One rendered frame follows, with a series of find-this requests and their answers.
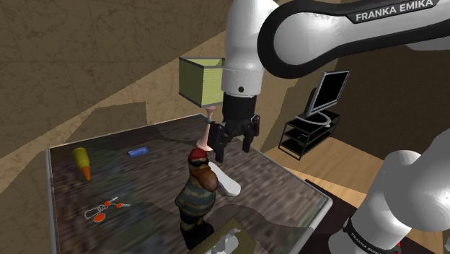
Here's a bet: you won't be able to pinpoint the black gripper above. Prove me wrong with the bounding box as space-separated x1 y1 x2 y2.
207 93 261 164

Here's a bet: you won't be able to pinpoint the white curved object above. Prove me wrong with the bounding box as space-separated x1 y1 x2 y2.
207 161 242 198

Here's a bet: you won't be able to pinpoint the bearded gnome figure red cap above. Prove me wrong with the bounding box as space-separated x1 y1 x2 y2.
175 147 219 250

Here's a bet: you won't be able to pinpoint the green shade lamp pink base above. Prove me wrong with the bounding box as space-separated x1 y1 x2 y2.
178 56 226 152

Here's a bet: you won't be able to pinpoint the blue card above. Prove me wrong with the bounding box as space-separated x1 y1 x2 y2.
127 146 150 159

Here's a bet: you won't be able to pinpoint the olive tissue box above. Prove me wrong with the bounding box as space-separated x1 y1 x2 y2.
189 217 258 254

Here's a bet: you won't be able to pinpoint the table with dark wood top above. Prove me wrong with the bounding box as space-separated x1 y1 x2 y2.
45 113 334 254

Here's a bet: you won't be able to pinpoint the black stand with television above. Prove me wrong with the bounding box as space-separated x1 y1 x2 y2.
277 70 352 162

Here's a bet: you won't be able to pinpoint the yellow cone with orange tip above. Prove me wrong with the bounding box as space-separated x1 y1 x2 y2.
71 147 92 182

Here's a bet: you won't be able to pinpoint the keys with orange tags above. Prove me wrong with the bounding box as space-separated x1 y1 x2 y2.
84 196 132 224

